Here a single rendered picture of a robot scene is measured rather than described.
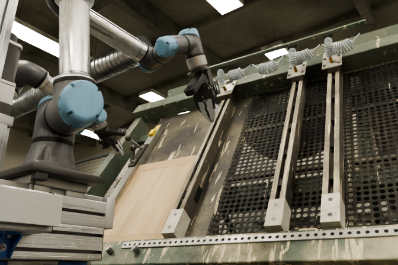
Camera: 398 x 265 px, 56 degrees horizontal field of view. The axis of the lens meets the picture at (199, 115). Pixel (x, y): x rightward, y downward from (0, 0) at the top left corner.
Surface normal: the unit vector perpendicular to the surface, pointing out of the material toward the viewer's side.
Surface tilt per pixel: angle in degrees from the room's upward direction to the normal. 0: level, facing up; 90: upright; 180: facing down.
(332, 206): 55
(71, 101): 97
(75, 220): 90
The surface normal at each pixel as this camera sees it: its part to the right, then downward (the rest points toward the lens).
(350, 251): -0.42, -0.80
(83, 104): 0.65, -0.17
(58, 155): 0.59, -0.57
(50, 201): 0.81, -0.23
